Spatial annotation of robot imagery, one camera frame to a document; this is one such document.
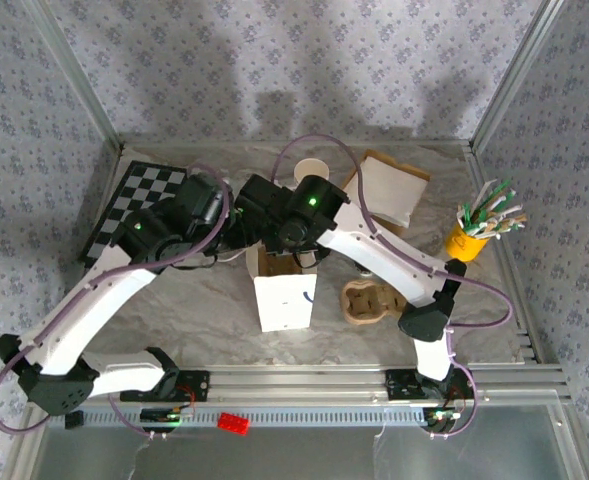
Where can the white paper takeout bag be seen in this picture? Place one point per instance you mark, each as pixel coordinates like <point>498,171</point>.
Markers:
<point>284,305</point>

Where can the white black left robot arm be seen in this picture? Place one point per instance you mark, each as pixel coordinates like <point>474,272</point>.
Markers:
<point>74,325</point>

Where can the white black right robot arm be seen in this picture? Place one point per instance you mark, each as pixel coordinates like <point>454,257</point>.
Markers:
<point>389,255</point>

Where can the black white paper cup stack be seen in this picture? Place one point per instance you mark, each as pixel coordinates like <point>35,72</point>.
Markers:
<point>311,169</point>

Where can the black white folding chessboard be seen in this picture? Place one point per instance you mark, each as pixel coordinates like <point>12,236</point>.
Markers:
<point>139,182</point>

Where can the brown cardboard napkin box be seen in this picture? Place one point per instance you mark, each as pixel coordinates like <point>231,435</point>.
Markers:
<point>396,231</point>

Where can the brown pulp cup carrier stack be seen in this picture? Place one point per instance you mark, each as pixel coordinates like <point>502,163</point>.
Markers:
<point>364,307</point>

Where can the small circuit board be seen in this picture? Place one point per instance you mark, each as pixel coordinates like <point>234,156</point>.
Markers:
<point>169,416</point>
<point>441,417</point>

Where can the red toy brick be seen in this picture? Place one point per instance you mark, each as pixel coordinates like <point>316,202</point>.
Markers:
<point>234,424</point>

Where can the small black box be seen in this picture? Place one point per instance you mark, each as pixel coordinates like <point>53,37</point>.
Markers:
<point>74,420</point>

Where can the shiny metal panel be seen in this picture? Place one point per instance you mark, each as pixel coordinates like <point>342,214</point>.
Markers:
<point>299,455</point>

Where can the aluminium frame post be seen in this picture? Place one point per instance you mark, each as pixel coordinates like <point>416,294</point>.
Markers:
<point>516,75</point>
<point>81,85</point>

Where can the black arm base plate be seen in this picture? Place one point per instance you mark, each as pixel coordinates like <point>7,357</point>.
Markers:
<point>199,385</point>
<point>399,385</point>

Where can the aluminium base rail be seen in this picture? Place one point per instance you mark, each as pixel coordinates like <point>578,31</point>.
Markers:
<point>299,382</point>

